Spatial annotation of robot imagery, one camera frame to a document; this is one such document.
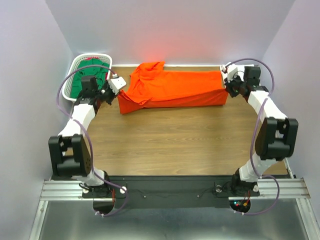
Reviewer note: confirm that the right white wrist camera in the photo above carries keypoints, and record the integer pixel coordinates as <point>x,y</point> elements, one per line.
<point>231,72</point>

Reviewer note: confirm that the green t shirt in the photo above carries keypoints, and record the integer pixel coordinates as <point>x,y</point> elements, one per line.
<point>77,80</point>

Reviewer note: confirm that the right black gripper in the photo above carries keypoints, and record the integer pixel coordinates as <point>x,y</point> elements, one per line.
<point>228,86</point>

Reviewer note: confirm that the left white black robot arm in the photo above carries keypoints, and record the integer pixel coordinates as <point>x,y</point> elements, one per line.
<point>70,153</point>

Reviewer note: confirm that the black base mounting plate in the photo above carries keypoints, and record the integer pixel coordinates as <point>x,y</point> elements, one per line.
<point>178,191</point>

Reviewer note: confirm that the orange t shirt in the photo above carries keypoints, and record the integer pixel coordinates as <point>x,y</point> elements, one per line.
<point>153,87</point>

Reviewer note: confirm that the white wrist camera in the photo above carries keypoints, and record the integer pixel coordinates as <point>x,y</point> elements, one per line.
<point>231,72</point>
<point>116,84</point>

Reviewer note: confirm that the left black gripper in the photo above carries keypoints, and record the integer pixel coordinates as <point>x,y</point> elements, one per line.
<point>113,96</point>

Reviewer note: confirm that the white plastic laundry basket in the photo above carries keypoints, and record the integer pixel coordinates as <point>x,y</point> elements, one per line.
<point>67,85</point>

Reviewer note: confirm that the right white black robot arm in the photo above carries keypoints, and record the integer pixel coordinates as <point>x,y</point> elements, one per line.
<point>274,135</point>

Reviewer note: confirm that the aluminium frame rail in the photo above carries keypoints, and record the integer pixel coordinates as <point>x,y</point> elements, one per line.
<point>192,141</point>

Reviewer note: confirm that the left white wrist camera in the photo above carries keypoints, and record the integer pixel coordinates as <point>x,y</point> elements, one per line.
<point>116,84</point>

